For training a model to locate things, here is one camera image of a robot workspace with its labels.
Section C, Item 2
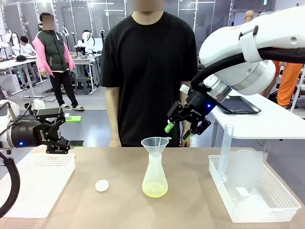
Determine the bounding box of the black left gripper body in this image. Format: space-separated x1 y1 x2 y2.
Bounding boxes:
10 116 61 147

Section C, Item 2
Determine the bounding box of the white workbench desk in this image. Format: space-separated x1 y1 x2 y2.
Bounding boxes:
71 52 103 93

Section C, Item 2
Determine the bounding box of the mannequin in orange coat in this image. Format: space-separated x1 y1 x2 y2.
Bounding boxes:
274 61 304 108

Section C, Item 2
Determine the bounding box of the person in black t-shirt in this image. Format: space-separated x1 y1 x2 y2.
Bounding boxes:
101 0 199 148

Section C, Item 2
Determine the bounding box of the seated person in white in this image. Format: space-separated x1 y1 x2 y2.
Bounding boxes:
20 35 39 81

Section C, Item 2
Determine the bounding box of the clear plastic bag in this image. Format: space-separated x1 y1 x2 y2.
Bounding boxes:
232 187 269 210

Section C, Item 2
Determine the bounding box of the clear plastic graduated cylinder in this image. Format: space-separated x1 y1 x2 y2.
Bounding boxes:
219 124 235 183

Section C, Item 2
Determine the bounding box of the clear plastic measuring beaker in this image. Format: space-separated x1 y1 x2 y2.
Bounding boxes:
226 149 264 191

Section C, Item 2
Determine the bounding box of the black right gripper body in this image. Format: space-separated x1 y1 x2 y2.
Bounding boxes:
182 89 216 122

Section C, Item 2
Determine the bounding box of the person's left hand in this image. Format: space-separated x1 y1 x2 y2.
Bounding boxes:
180 120 193 147

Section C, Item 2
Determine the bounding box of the person's right forearm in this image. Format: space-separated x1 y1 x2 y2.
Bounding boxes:
105 86 121 143

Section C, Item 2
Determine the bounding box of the translucent plastic funnel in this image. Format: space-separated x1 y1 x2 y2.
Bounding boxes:
141 136 172 166

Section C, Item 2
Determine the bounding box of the black plastic tray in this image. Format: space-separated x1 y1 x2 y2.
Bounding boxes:
215 95 262 115

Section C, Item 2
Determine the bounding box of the grey plastic step stool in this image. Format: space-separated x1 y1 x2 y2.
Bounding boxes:
74 76 91 95

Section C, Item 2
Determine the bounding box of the mannequin in grey jacket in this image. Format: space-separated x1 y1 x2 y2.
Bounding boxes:
244 10 254 24

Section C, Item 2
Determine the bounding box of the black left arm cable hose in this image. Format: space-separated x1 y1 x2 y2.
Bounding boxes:
0 150 21 218

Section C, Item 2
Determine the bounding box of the person in pink hoodie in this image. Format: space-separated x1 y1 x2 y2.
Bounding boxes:
32 12 85 112

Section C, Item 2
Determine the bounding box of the translucent plastic erlenmeyer flask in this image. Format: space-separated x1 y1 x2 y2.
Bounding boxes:
142 152 169 198

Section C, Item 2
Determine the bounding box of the long white desk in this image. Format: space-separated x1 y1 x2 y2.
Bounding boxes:
0 55 47 99

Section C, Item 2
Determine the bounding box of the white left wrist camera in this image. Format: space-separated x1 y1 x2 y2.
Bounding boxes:
30 98 46 111

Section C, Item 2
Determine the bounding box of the round white flask cap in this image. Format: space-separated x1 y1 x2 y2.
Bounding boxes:
95 180 110 192

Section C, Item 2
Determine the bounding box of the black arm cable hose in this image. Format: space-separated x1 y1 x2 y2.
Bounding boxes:
190 47 305 96
0 150 21 218

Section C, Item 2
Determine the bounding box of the white perforated plastic basket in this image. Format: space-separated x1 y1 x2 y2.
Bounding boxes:
0 152 76 219
208 150 302 224

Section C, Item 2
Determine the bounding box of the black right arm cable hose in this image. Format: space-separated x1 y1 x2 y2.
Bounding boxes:
190 47 305 96

